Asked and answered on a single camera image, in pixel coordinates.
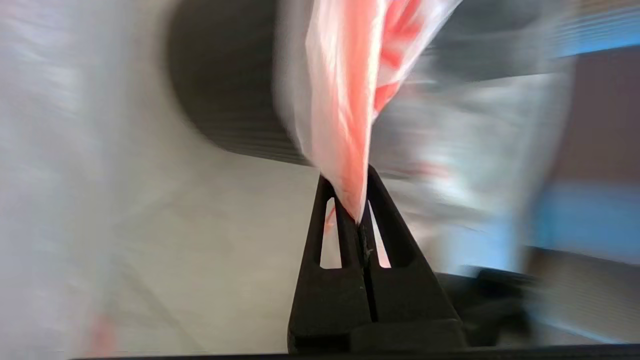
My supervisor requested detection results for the robot base chassis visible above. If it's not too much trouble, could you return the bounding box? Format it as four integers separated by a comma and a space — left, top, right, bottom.
434, 266, 553, 347

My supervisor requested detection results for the white red plastic bag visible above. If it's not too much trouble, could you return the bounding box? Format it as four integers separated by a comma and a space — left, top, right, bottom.
274, 0, 463, 224

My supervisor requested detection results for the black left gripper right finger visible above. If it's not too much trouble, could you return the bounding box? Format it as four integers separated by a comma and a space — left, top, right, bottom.
360, 164, 467, 352

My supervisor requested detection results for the black round trash bin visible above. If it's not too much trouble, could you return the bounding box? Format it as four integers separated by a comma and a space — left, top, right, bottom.
166, 0, 568, 168

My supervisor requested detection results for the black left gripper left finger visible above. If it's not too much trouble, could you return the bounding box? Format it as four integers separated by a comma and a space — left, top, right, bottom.
287, 174, 375, 354

